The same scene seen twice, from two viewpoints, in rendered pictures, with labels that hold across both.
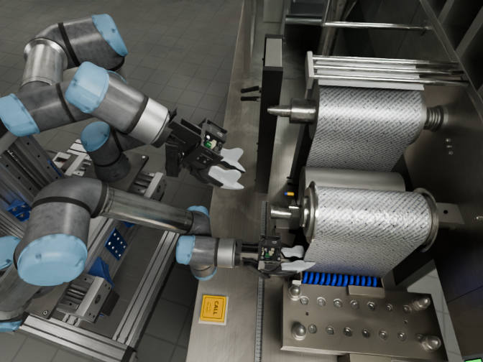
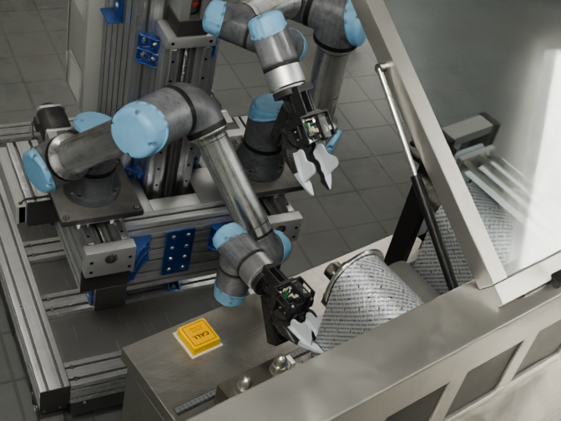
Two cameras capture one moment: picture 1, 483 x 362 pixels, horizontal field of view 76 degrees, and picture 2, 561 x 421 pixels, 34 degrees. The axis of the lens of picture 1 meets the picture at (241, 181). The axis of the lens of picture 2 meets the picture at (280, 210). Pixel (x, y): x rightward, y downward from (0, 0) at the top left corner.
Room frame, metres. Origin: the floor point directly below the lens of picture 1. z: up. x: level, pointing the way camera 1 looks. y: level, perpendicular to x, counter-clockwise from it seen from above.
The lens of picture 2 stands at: (-0.76, -0.85, 2.50)
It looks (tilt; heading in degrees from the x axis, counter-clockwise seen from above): 41 degrees down; 39
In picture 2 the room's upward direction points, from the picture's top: 14 degrees clockwise
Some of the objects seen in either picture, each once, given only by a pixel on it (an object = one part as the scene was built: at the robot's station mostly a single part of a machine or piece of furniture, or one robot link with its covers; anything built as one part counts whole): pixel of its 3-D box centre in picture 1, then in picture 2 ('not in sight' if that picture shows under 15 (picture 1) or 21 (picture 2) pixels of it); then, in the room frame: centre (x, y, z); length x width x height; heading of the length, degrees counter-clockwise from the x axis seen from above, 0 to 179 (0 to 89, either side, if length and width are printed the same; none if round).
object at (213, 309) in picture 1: (213, 308); (198, 336); (0.22, 0.08, 0.91); 0.07 x 0.07 x 0.02; 85
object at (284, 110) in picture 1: (279, 110); (427, 184); (0.62, -0.10, 1.33); 0.06 x 0.03 x 0.03; 85
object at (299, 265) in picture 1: (298, 263); (306, 333); (0.29, -0.15, 1.11); 0.09 x 0.03 x 0.06; 84
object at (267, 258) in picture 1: (258, 253); (282, 295); (0.31, -0.04, 1.12); 0.12 x 0.08 x 0.09; 85
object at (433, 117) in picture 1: (425, 118); not in sight; (0.59, -0.47, 1.33); 0.07 x 0.07 x 0.07; 85
